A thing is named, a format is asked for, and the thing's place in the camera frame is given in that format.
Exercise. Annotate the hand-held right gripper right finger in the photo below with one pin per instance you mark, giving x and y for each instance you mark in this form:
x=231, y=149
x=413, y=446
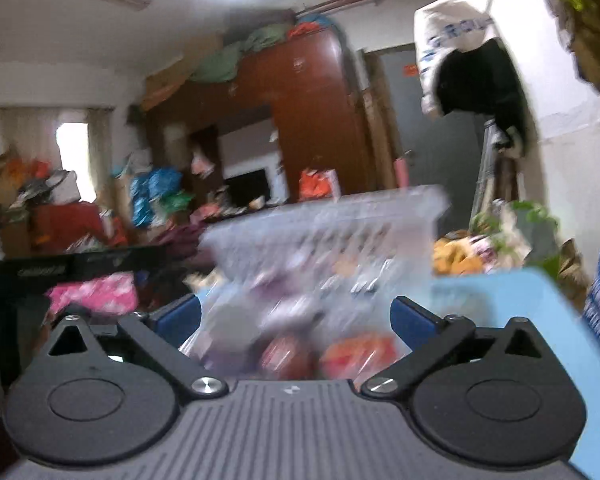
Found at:
x=412, y=320

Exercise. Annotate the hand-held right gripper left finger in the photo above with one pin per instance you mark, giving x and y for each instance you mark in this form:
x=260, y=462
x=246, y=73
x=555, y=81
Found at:
x=177, y=317

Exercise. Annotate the clear plastic basket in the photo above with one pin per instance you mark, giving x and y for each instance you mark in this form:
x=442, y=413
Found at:
x=330, y=220

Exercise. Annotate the clear plastic bag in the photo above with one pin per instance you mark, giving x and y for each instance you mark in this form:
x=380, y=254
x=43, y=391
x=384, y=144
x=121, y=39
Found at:
x=230, y=320

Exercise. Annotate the red cloth pile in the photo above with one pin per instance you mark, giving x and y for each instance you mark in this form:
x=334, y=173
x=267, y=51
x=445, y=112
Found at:
x=62, y=222

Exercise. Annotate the pink floral blanket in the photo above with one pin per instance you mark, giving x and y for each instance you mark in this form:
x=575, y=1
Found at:
x=95, y=292

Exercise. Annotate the orange snack packet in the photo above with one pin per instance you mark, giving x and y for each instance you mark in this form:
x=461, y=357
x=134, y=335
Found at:
x=360, y=352

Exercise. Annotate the yellow cloth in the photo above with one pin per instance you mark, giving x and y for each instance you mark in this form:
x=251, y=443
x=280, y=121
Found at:
x=455, y=257

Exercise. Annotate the blue plastic bags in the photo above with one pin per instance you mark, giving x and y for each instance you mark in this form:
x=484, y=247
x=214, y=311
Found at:
x=155, y=190

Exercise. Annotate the window curtain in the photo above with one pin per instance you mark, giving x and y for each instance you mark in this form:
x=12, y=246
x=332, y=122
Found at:
x=100, y=150

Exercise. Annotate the black television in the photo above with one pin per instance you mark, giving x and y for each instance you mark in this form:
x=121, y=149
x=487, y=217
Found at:
x=247, y=187

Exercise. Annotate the pink hanging plastic bag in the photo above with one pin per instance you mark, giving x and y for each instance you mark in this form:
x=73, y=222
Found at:
x=201, y=162

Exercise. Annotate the orange and white bag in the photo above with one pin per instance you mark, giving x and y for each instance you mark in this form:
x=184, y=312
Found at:
x=317, y=185

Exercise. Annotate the green reusable bag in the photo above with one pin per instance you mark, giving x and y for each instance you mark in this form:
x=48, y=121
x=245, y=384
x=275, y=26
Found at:
x=540, y=215

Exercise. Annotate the grey door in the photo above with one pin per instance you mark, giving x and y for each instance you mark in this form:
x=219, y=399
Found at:
x=455, y=160

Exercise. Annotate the brown paper bag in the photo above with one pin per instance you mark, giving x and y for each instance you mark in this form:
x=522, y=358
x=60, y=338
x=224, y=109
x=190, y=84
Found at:
x=572, y=265

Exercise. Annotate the metal folding ladder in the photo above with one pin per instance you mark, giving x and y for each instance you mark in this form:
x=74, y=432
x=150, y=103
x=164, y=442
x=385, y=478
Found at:
x=486, y=160

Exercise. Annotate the cardboard box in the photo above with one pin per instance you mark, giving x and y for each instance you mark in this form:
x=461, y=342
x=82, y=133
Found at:
x=165, y=82

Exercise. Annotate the brown wooden wardrobe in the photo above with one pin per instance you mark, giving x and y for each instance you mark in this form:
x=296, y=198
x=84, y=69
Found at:
x=315, y=110

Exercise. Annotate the green cloth bundle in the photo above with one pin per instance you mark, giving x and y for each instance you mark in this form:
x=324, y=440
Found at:
x=220, y=62

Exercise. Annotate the white hanging bag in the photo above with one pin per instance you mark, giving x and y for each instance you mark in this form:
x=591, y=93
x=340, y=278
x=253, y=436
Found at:
x=445, y=25

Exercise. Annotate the brown hanging bag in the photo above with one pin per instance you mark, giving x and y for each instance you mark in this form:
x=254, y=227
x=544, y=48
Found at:
x=590, y=35

